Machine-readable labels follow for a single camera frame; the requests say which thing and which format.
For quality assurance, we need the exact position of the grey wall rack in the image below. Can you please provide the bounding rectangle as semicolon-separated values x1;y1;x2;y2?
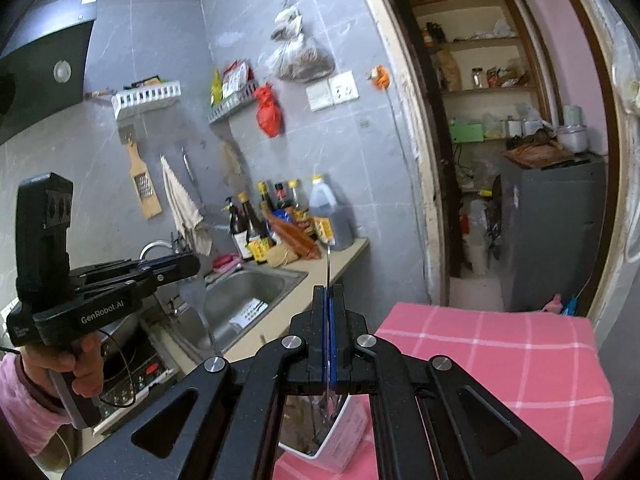
207;79;261;126

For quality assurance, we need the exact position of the person's left forearm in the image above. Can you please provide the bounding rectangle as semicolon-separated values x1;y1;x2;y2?
0;352;69;457

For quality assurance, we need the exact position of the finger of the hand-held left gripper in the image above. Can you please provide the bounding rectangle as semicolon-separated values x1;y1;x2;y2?
74;251;202;284
79;271;199;297

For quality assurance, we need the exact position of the wooden cutting board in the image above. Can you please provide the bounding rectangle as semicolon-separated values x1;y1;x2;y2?
502;144;577;171

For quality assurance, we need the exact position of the orange wall hook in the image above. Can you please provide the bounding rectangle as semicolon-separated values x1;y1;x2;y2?
366;64;391;92

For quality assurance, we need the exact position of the grey cabinet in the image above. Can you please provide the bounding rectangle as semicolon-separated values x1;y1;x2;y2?
499;152;609;314

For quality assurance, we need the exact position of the thin black cable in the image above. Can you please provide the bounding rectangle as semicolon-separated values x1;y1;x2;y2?
96;329;139;409

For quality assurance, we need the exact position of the large oil jug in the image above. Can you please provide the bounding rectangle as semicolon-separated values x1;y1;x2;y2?
308;174;354;253

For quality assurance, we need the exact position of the orange-red snack packet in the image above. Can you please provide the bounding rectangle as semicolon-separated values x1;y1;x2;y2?
262;209;322;261

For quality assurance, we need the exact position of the slim metal utensil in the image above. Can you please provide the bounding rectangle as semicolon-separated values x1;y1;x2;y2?
320;242;337;426

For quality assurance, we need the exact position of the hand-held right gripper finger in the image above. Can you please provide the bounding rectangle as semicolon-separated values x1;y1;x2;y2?
331;284;583;480
62;285;329;480

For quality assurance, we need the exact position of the red plastic bag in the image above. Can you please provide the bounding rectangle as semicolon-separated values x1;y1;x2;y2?
253;82;285;139

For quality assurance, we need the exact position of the metal wok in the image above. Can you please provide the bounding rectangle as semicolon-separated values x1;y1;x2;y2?
96;316;142;362

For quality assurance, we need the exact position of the green box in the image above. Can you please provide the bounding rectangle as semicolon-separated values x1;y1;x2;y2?
448;123;485;144

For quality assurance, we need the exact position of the pink checked tablecloth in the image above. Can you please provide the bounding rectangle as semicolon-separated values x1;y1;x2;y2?
272;302;615;480

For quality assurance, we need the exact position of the dark yellow-label sauce bottle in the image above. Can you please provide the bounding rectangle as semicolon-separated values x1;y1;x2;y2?
237;192;274;265

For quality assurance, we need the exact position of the induction cooker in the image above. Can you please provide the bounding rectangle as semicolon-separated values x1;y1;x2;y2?
93;329;180;437

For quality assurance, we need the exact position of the stainless steel sink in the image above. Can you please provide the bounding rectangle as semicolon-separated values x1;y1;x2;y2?
176;264;309;357

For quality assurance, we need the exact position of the wooden shelf unit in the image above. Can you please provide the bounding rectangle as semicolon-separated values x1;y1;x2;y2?
409;0;557;146

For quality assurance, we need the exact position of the white pot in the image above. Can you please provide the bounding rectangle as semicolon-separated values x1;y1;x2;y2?
556;104;589;154

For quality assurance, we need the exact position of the printed white box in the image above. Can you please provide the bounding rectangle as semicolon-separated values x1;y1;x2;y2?
276;394;372;475

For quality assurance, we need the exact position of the wooden grater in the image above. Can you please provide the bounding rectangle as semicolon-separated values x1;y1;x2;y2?
119;127;164;221

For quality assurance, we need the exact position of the white wall rack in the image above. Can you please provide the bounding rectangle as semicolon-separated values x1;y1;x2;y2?
110;81;181;122

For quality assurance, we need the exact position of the metal faucet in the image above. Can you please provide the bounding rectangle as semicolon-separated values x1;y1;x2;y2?
138;239;174;262

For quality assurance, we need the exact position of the beige hanging towel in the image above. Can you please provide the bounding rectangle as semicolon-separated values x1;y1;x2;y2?
159;154;214;257

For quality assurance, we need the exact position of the person's left hand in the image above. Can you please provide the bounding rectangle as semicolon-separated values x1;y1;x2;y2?
21;332;106;410

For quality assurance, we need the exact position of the clear bag of dried goods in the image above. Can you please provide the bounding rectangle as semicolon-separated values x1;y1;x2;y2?
263;34;336;84

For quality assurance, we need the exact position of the white wall socket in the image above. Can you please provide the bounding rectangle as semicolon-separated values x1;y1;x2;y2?
305;70;360;113

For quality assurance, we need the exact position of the wooden door frame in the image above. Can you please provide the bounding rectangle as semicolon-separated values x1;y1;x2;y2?
357;0;452;307

